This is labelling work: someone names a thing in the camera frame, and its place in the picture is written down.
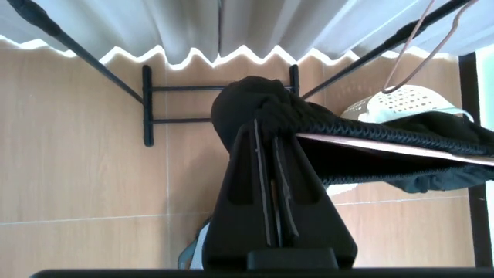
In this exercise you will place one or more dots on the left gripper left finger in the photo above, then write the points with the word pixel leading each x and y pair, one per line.
pixel 239 224

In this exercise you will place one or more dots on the pink clothes hanger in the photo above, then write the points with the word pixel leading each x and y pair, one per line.
pixel 405 48
pixel 386 146

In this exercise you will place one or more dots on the black clothes rack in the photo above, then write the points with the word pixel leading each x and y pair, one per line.
pixel 147 116

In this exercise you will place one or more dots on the black shorts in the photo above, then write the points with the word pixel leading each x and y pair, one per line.
pixel 251 104

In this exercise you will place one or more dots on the white laundry basket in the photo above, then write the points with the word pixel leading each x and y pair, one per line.
pixel 405 100

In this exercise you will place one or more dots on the white curtain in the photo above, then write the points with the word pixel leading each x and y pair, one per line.
pixel 173 27

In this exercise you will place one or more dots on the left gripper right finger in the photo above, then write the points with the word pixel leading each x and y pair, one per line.
pixel 312 224

